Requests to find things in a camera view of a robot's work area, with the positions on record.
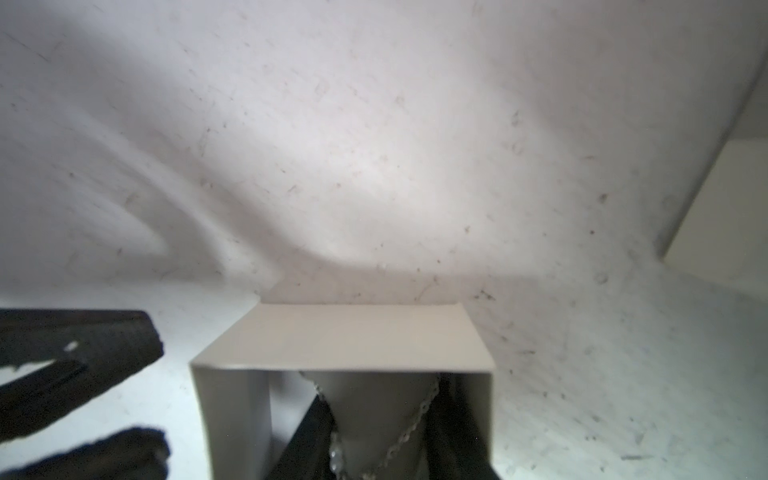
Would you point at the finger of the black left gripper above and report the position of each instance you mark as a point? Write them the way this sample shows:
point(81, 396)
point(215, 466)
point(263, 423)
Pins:
point(85, 352)
point(135, 453)

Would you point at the white jewelry box lid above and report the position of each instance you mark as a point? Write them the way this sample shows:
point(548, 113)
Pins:
point(723, 236)

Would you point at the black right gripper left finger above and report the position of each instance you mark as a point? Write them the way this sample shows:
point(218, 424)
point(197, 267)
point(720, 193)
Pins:
point(306, 456)

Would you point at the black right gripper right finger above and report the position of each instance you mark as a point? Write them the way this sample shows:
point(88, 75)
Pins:
point(454, 448)

